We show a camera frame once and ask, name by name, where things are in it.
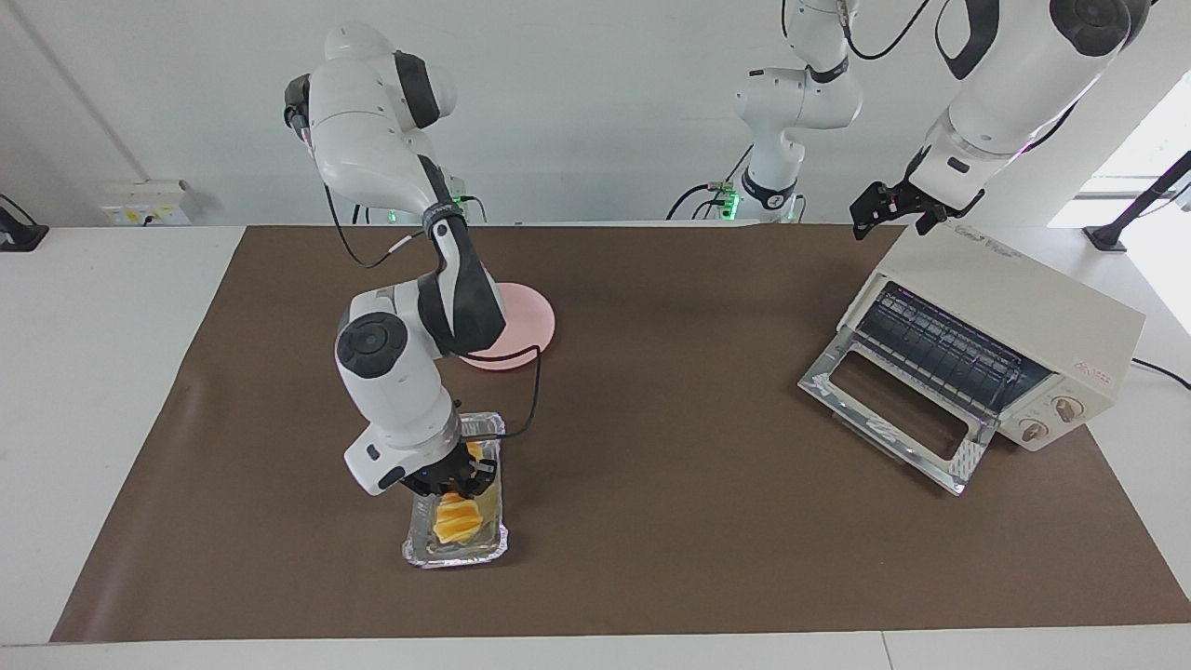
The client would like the yellow ridged bread loaf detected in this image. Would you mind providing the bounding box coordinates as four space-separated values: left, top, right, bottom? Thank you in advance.
431 442 488 547

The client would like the aluminium foil baking tray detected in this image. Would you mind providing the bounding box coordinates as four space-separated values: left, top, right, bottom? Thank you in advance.
402 412 511 569

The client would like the cream toaster oven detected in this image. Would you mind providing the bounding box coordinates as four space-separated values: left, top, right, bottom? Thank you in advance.
798 221 1147 496

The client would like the metal oven rack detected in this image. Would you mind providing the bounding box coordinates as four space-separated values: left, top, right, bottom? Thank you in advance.
856 284 1052 422

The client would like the glass oven door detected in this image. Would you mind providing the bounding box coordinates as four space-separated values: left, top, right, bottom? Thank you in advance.
798 328 998 496

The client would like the pink round plate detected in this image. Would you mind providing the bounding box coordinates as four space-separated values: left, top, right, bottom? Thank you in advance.
461 281 557 371

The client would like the brown table mat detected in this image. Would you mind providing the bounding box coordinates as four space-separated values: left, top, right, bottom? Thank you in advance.
51 223 1191 643

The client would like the black pole stand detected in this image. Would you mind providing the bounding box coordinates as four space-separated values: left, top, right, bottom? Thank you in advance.
1084 151 1191 252

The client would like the small black stand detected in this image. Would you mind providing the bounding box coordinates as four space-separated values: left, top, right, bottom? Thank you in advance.
0 194 49 252

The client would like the black left arm base cable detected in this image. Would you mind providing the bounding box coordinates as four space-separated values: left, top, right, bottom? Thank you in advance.
665 144 755 222

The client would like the black arm base cable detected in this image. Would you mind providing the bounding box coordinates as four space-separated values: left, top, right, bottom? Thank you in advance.
665 144 755 222
352 191 487 224

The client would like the black right arm base cable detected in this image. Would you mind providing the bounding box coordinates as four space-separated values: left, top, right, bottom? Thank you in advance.
352 191 487 224

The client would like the black oven power cable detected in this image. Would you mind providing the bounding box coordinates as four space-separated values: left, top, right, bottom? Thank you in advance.
1131 358 1191 390

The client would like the white wall socket strip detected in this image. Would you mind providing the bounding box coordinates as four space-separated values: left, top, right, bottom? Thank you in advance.
100 181 192 226

